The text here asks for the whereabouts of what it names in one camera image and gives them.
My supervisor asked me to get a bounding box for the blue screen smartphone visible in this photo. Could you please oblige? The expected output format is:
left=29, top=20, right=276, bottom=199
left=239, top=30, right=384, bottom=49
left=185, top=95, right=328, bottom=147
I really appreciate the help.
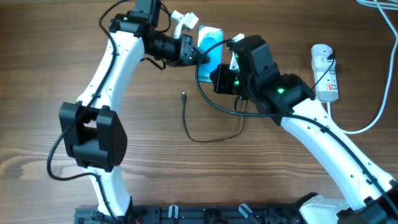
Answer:
left=198, top=26, right=223, bottom=83

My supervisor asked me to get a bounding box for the white power strip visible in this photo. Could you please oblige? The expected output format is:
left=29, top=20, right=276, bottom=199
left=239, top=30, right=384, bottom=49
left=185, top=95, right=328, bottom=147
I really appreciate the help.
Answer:
left=311, top=44, right=338, bottom=103

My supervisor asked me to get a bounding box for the black charger cable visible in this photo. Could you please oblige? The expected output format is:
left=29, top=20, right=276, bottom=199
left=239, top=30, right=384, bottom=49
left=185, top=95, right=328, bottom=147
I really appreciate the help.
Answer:
left=181, top=51, right=337, bottom=144

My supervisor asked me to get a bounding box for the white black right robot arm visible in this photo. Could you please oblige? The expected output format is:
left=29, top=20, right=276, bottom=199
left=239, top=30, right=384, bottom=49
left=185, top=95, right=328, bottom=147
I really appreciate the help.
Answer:
left=210, top=35, right=397, bottom=223

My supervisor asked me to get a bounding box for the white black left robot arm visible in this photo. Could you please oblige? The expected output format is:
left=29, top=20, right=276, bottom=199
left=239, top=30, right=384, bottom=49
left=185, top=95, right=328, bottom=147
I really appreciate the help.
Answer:
left=58, top=1, right=209, bottom=223

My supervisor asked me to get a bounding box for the white power strip cord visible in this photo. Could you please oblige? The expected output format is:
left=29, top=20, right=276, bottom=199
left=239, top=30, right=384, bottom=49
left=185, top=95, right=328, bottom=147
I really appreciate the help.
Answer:
left=326, top=0, right=398, bottom=135

